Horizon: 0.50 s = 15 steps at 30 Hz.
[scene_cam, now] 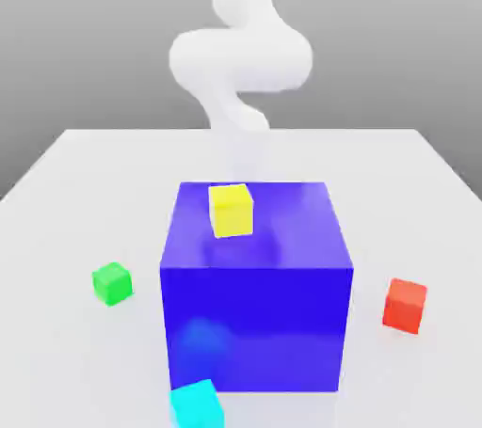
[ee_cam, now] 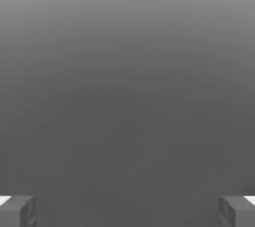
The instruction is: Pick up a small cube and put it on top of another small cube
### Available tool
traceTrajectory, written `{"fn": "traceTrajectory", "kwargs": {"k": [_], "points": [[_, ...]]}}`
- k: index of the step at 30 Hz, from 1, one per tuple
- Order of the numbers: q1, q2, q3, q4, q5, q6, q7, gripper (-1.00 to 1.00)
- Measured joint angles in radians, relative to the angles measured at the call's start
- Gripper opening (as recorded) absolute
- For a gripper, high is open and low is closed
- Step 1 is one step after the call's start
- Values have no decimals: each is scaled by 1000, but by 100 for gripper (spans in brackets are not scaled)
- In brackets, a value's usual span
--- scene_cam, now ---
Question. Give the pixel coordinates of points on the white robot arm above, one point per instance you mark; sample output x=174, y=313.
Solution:
x=241, y=55

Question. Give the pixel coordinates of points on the small yellow cube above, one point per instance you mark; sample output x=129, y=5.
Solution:
x=231, y=211

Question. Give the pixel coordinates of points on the small green cube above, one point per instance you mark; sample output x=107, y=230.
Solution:
x=112, y=284

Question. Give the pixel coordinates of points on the small red cube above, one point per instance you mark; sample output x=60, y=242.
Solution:
x=404, y=306

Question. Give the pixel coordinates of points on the small cyan cube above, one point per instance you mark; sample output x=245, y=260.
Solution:
x=196, y=405

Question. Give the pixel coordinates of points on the large blue box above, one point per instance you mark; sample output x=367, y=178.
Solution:
x=256, y=322

